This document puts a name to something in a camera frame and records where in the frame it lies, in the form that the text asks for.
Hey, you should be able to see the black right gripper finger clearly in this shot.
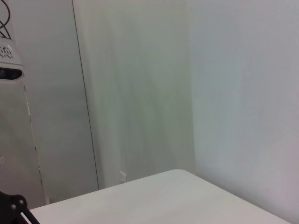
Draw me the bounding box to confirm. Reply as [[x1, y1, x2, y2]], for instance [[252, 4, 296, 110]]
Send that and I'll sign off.
[[0, 190, 40, 224]]

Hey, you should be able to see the white robot head camera housing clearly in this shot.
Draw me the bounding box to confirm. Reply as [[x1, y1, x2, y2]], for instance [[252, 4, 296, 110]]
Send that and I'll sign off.
[[0, 38, 26, 81]]

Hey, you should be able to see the black robot head cable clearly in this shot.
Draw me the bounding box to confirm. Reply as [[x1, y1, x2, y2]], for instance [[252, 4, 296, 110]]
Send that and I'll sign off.
[[0, 0, 12, 39]]

